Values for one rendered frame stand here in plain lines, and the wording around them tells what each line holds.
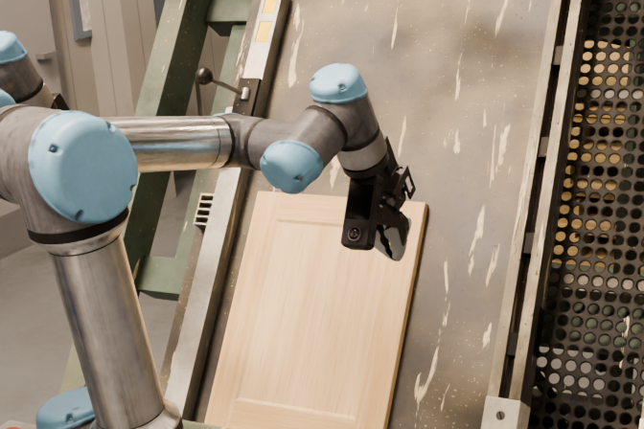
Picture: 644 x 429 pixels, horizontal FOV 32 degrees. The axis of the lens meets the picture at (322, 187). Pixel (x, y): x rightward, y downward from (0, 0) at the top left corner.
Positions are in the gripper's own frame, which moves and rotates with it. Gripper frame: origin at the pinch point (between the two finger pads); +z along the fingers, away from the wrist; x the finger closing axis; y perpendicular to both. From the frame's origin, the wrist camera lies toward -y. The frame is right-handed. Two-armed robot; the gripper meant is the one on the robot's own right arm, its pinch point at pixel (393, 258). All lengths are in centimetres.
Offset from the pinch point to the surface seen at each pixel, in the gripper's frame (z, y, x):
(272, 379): 37, -3, 36
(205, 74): -2, 42, 60
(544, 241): 20.4, 25.0, -13.7
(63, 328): 205, 108, 271
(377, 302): 29.8, 13.7, 17.8
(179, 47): 4, 58, 79
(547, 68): 5, 55, -8
